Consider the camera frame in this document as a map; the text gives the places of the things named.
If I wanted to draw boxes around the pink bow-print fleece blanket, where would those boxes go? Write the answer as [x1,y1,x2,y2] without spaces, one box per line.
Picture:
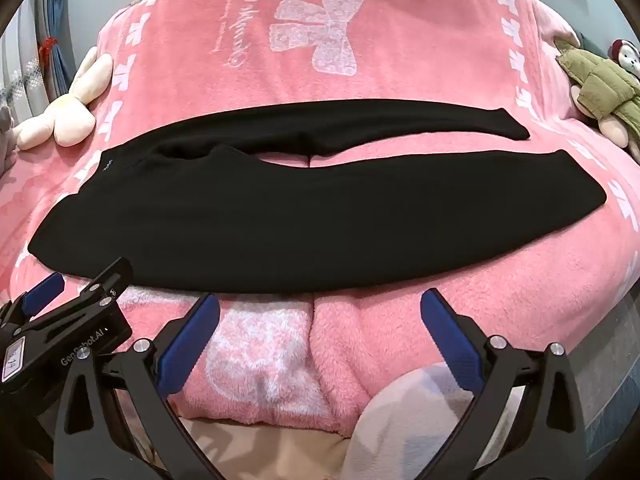
[0,0,640,433]

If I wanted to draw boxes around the beige bed sheet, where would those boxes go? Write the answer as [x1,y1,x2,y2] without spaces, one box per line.
[125,400,361,480]

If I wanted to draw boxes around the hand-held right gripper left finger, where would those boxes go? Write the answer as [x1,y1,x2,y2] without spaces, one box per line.
[52,292,226,480]

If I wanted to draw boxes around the black pants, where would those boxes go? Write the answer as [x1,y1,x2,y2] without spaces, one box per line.
[27,99,608,295]

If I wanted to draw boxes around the plush doll in green jacket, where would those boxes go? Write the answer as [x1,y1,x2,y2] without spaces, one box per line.
[555,35,640,161]

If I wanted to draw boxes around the cream bunny plush toy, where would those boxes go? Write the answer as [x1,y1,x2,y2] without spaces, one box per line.
[11,46,115,151]

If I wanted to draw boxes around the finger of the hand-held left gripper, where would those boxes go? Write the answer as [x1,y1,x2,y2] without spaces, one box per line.
[0,272,66,331]
[74,257,135,311]

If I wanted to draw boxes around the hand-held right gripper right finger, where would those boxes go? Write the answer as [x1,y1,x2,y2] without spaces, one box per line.
[420,287,588,480]

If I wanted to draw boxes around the blue and white curtain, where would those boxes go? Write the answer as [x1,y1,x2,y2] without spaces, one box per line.
[0,0,86,126]

